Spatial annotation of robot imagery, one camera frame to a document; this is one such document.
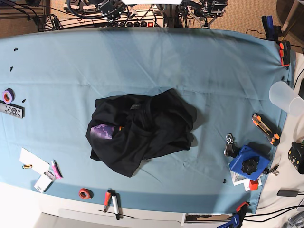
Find black graphic t-shirt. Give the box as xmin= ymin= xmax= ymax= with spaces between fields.
xmin=86 ymin=88 xmax=197 ymax=178

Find metal carabiner keys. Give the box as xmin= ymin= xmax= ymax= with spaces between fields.
xmin=224 ymin=133 xmax=236 ymax=158

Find black power strip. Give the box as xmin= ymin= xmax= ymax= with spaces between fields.
xmin=94 ymin=19 xmax=164 ymax=28

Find white black marker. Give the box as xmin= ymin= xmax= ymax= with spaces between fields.
xmin=111 ymin=192 xmax=120 ymax=220

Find red tape roll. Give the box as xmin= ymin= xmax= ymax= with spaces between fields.
xmin=78 ymin=188 xmax=92 ymax=200

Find white paper under box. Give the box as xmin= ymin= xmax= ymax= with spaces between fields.
xmin=230 ymin=171 xmax=262 ymax=191

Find light blue table cloth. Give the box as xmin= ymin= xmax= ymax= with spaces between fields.
xmin=0 ymin=28 xmax=296 ymax=213

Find blue box with knob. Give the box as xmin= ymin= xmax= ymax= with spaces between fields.
xmin=229 ymin=145 xmax=270 ymax=181

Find black zip tie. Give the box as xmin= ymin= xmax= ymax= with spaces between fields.
xmin=98 ymin=210 xmax=135 ymax=219

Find pink tube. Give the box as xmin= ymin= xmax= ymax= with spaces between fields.
xmin=51 ymin=160 xmax=63 ymax=179

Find orange black utility knife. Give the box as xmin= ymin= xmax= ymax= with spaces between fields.
xmin=252 ymin=114 xmax=280 ymax=147

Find white paper sheet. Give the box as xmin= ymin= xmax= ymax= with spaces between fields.
xmin=19 ymin=148 xmax=50 ymax=174

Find red cube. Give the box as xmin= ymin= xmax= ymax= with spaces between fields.
xmin=249 ymin=180 xmax=259 ymax=191

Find white card packet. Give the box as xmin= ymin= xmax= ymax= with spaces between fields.
xmin=34 ymin=171 xmax=56 ymax=193

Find translucent plastic cup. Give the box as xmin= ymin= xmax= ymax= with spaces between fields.
xmin=269 ymin=81 xmax=304 ymax=116

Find blue orange clamp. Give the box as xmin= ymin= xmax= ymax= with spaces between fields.
xmin=217 ymin=202 xmax=250 ymax=228

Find brass cylinder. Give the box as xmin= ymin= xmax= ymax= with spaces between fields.
xmin=22 ymin=165 xmax=33 ymax=169

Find black remote control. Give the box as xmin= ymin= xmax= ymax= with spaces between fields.
xmin=0 ymin=101 xmax=24 ymax=119

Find purple tape roll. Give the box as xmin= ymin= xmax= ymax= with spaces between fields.
xmin=2 ymin=88 xmax=15 ymax=104

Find blue black clamp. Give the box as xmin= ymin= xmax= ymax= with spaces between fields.
xmin=261 ymin=15 xmax=275 ymax=40

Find orange black clamp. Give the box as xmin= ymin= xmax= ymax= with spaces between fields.
xmin=279 ymin=40 xmax=291 ymax=67

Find black yellow dotted mug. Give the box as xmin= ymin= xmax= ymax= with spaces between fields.
xmin=288 ymin=142 xmax=304 ymax=175

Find black power adapter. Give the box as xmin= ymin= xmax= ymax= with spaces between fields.
xmin=276 ymin=189 xmax=299 ymax=197

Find red handled screwdriver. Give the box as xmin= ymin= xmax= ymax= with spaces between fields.
xmin=104 ymin=190 xmax=112 ymax=213

